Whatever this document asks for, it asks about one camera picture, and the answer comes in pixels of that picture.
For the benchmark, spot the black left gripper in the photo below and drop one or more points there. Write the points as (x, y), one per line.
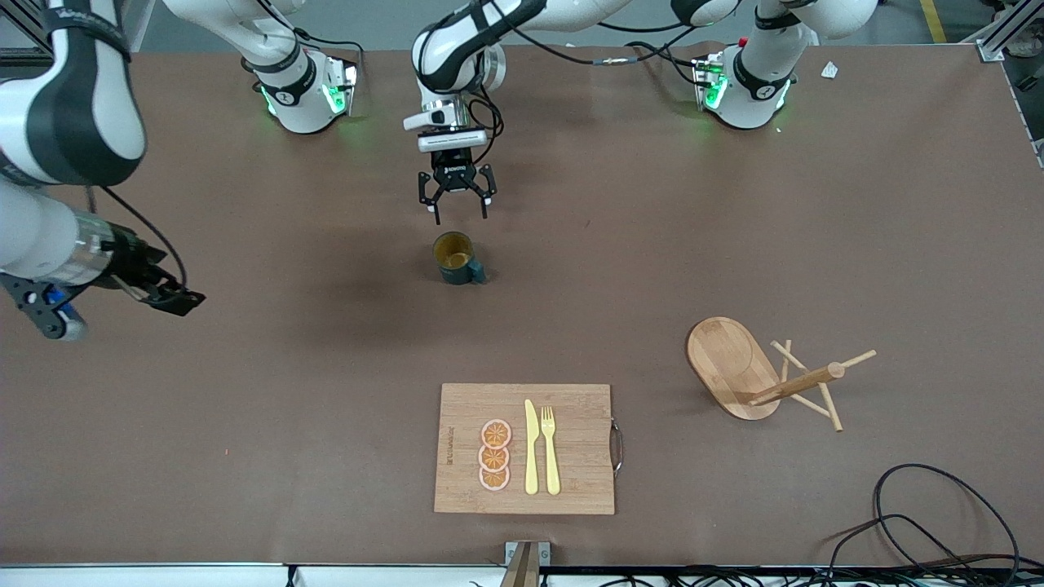
(455, 169)

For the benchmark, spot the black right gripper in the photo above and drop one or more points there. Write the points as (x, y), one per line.
(128, 254)

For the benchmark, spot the dark teal mug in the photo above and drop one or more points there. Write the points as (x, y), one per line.
(457, 269)

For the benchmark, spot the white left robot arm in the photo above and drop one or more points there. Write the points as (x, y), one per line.
(457, 49)

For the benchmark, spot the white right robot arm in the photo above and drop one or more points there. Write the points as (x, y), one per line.
(73, 122)

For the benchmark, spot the brown table cover sheet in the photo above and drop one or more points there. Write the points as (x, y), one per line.
(326, 367)

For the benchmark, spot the toy orange slice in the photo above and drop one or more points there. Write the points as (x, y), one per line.
(493, 460)
(493, 480)
(496, 434)

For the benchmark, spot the yellow plastic knife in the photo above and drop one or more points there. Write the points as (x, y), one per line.
(531, 452)

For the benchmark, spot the bamboo cutting board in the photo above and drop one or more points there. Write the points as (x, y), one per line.
(571, 440)

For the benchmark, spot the yellow plastic fork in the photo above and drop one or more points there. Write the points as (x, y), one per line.
(550, 456)

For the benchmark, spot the wooden mug tree stand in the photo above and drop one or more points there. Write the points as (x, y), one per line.
(726, 367)

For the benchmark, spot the brown wooden bar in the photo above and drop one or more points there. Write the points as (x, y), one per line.
(522, 571)

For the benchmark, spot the small white paper scrap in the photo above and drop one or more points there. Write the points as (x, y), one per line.
(829, 70)

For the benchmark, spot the white table edge rail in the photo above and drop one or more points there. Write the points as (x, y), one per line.
(163, 577)

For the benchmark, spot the aluminium frame profile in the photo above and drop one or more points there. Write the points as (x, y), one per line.
(24, 33)
(999, 37)

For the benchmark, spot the metal table edge bracket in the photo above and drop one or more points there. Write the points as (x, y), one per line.
(545, 553)

